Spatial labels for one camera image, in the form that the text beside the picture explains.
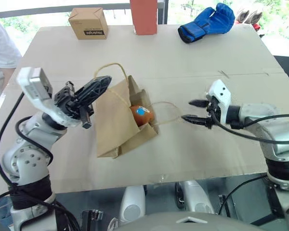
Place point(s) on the brown paper bag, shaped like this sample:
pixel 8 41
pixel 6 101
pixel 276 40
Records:
pixel 110 120

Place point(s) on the grey window railing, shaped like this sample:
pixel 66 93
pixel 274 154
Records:
pixel 50 10

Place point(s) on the tall red-brown box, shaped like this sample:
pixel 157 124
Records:
pixel 144 16

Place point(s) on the small red object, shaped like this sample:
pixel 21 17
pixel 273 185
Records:
pixel 257 27

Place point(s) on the orange fruit with sticker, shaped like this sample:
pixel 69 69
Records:
pixel 138 118

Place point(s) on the white right robot leg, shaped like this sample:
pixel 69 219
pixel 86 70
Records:
pixel 195 197

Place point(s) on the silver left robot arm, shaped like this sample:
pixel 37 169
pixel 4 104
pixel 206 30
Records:
pixel 26 163

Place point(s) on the person in white shirt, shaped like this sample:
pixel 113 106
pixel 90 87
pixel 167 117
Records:
pixel 1 53

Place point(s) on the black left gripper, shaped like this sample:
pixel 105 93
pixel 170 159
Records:
pixel 68 102

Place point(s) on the dark object beside table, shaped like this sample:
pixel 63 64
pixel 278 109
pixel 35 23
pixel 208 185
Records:
pixel 287 69

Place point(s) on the white left robot leg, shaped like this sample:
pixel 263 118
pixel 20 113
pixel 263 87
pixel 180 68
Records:
pixel 132 204

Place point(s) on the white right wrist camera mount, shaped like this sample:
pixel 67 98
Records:
pixel 221 93

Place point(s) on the grey robot torso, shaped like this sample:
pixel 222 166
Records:
pixel 183 222

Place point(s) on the blue boxing glove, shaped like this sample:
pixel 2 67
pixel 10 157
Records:
pixel 207 22

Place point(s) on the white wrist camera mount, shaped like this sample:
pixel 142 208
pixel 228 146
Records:
pixel 221 93
pixel 36 92

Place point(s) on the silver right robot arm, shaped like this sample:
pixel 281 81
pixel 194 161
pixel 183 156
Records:
pixel 267 115

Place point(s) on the cardboard sheet table cover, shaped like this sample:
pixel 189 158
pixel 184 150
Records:
pixel 195 149

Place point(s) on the white robot leg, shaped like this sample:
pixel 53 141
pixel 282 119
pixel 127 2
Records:
pixel 132 204
pixel 195 197

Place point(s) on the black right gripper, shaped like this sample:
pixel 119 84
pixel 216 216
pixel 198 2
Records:
pixel 212 109

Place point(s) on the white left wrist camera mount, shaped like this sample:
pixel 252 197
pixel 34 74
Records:
pixel 36 92

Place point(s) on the small brown cardboard box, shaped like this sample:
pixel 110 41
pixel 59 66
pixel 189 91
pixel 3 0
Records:
pixel 89 22

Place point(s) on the black device under table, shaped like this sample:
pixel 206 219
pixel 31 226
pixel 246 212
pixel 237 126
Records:
pixel 91 219

